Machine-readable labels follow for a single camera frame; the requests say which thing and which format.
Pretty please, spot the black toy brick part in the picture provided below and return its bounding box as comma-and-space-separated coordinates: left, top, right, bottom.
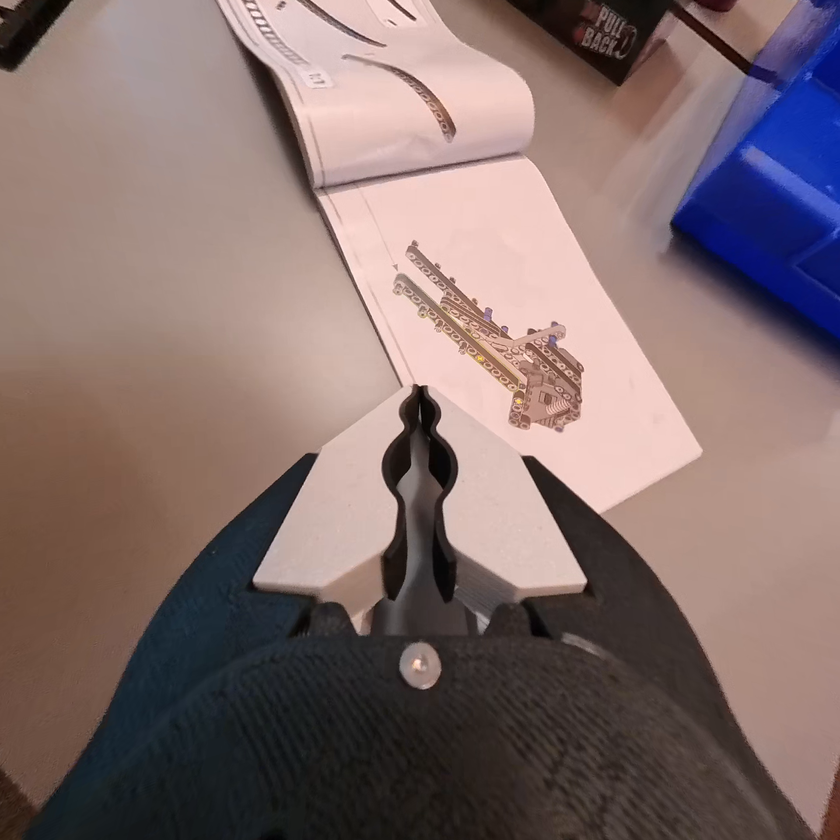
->
0, 0, 74, 72

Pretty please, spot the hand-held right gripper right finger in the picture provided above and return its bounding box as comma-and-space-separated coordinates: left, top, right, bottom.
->
420, 386, 589, 619

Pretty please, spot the black printed cardboard box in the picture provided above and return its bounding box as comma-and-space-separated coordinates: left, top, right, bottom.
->
505, 0, 678, 86

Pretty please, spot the blue plastic bin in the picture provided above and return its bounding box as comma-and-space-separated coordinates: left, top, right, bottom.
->
669, 0, 840, 358

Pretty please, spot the white instruction booklet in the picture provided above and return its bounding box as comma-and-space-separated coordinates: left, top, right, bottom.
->
215, 0, 704, 514

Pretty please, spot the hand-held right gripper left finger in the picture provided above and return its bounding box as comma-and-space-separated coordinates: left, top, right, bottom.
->
252, 386, 422, 635

